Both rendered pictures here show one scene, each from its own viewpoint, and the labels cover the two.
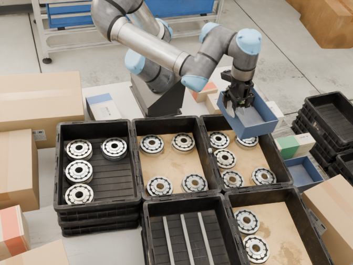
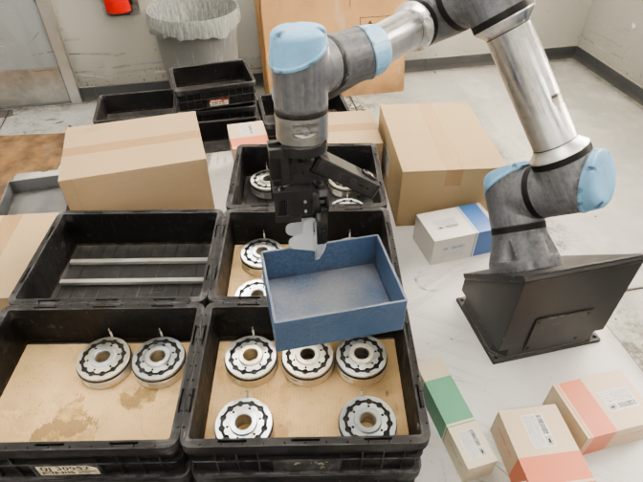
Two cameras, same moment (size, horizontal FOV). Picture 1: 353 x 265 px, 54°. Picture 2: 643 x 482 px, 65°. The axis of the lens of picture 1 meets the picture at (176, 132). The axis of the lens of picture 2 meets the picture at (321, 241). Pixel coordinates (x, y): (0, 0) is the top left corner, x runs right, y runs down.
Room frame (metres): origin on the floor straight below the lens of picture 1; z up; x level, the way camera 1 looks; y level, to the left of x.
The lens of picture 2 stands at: (1.14, -0.78, 1.70)
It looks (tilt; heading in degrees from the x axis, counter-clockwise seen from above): 42 degrees down; 108
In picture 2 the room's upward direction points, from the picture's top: straight up
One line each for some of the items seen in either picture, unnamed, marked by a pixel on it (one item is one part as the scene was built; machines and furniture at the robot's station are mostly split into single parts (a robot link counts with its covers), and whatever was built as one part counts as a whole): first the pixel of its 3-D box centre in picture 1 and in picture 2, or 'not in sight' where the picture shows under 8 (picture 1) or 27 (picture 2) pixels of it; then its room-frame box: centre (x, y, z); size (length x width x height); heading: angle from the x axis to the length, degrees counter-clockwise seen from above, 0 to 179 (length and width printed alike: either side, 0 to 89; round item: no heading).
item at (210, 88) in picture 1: (201, 87); (598, 411); (1.52, -0.09, 0.74); 0.16 x 0.12 x 0.07; 31
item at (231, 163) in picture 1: (224, 158); (307, 356); (0.94, -0.22, 0.86); 0.10 x 0.10 x 0.01
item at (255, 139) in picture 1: (247, 137); (367, 422); (1.08, -0.32, 0.86); 0.10 x 0.10 x 0.01
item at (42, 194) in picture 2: not in sight; (37, 208); (-0.07, 0.13, 0.73); 0.27 x 0.20 x 0.05; 122
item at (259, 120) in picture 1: (246, 111); (330, 289); (0.99, -0.25, 1.10); 0.20 x 0.15 x 0.07; 30
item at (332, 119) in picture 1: (325, 138); not in sight; (1.67, -1.00, 0.37); 0.40 x 0.30 x 0.45; 29
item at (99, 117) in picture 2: not in sight; (144, 133); (-0.49, 1.22, 0.31); 0.40 x 0.30 x 0.34; 29
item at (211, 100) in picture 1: (222, 104); (539, 454); (1.40, -0.22, 0.74); 0.16 x 0.12 x 0.07; 115
